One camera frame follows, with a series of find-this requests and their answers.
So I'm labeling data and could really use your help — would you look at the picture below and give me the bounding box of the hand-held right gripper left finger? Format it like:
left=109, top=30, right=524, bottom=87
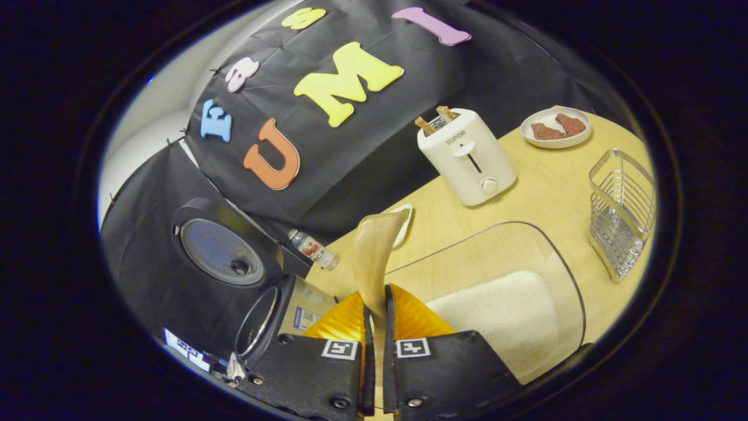
left=237, top=291, right=376, bottom=421

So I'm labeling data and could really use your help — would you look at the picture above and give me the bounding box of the wooden spoon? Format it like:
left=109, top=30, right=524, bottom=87
left=351, top=209, right=410, bottom=413

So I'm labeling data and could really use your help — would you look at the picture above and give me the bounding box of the white divided sauce dish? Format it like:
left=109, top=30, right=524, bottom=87
left=392, top=203, right=414, bottom=249

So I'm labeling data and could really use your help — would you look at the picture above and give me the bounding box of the white toaster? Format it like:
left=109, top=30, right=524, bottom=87
left=417, top=108, right=518, bottom=207

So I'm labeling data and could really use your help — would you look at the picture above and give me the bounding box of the small white plate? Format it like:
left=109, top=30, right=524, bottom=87
left=520, top=107, right=593, bottom=150

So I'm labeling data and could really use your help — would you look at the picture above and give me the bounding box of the dark grey rice cooker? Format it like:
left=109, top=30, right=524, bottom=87
left=169, top=198, right=338, bottom=368

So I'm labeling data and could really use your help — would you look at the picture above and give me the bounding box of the brown meat piece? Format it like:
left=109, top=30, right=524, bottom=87
left=531, top=123, right=567, bottom=141
left=555, top=113, right=587, bottom=137

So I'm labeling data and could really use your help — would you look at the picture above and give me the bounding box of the metal wire chopstick holder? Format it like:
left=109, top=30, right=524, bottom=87
left=588, top=149, right=657, bottom=283

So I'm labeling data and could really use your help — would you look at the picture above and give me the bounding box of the computer monitor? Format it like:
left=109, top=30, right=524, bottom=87
left=162, top=327, right=214, bottom=373

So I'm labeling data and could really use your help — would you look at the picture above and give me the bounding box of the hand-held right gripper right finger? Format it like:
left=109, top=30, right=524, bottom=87
left=383, top=284, right=524, bottom=417

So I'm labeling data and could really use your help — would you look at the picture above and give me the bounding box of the small clear bottle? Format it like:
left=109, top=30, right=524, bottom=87
left=288, top=229, right=340, bottom=271

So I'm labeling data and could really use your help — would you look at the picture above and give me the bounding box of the white rice heap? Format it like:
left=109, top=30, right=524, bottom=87
left=427, top=270, right=560, bottom=384

